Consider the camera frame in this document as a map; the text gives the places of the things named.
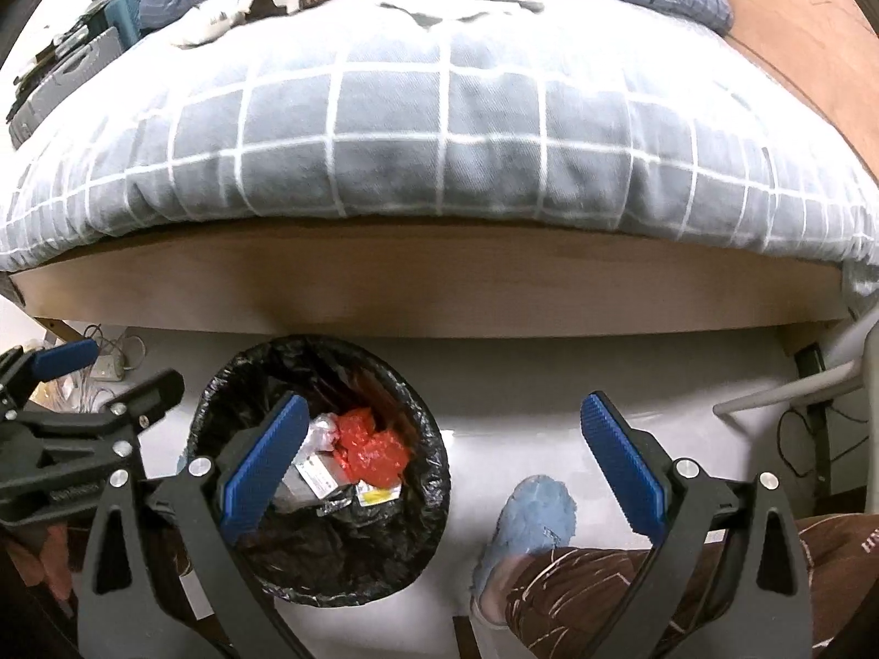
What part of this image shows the person left hand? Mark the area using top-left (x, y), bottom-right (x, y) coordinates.
top-left (3, 524), bottom-right (73, 602)

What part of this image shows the white small carton box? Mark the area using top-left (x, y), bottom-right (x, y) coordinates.
top-left (272, 453), bottom-right (352, 513)

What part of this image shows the black trash bin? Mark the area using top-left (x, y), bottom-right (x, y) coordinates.
top-left (186, 335), bottom-right (452, 607)

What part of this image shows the blue slipper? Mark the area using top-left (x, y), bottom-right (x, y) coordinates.
top-left (471, 474), bottom-right (577, 629)

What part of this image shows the wooden bed frame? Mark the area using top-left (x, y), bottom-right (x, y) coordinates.
top-left (6, 220), bottom-right (848, 339)

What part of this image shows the clear plastic bag red print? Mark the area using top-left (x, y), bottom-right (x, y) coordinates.
top-left (299, 414), bottom-right (340, 457)

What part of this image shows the teal suitcase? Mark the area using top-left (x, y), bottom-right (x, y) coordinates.
top-left (97, 0), bottom-right (142, 51)

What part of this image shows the grey suitcase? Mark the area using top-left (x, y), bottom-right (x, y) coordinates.
top-left (8, 27), bottom-right (124, 149)

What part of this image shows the grey checked bed sheet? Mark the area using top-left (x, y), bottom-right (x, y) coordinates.
top-left (2, 0), bottom-right (877, 283)

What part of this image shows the wooden headboard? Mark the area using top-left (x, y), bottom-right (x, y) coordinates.
top-left (727, 0), bottom-right (877, 174)

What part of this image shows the yellow snack wrapper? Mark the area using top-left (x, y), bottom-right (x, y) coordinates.
top-left (354, 481), bottom-right (402, 509)

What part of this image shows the white drawstring pouch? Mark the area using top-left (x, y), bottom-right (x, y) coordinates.
top-left (170, 0), bottom-right (253, 49)

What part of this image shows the brown patterned trouser leg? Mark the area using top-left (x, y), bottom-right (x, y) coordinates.
top-left (503, 511), bottom-right (879, 659)

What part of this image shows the white chair frame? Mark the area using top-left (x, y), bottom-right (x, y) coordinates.
top-left (714, 315), bottom-right (877, 420)

